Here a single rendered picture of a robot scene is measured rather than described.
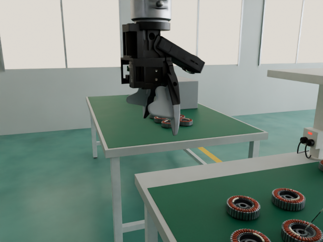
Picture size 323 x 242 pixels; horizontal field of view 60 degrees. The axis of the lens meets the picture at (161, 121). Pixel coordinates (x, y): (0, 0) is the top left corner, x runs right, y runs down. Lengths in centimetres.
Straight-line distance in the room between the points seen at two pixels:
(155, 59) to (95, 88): 422
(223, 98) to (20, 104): 352
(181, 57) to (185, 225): 59
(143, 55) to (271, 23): 548
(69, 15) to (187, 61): 417
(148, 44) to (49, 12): 418
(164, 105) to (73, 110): 428
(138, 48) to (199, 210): 69
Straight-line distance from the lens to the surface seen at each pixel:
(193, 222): 99
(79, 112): 477
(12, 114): 484
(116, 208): 183
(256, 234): 91
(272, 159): 157
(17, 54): 471
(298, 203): 112
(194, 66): 57
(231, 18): 546
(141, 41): 52
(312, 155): 168
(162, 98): 51
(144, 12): 52
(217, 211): 105
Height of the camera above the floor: 131
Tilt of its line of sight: 15 degrees down
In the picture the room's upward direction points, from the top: straight up
